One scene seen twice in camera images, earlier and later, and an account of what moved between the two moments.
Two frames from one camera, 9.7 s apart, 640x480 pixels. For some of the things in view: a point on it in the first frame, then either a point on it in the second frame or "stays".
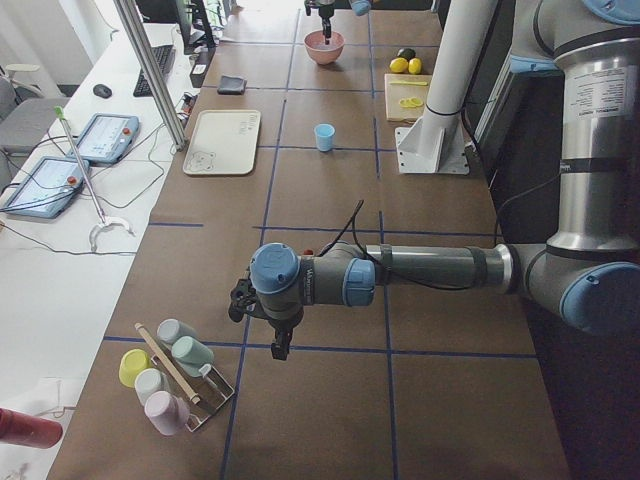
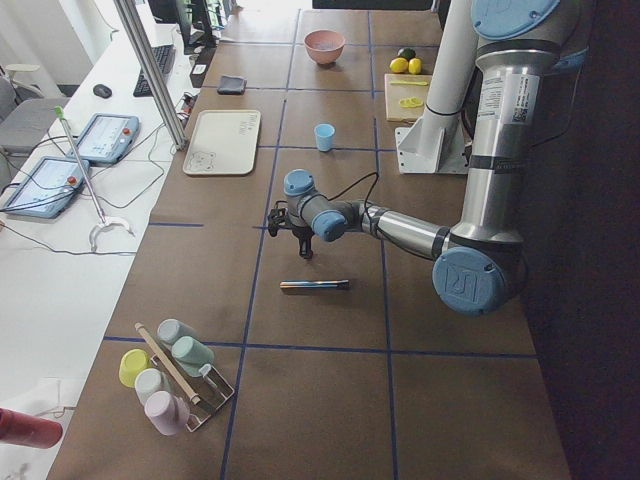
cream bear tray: x=223 y=142 stays
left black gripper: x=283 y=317 to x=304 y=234
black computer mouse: x=102 y=91 stays
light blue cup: x=324 y=136 stays
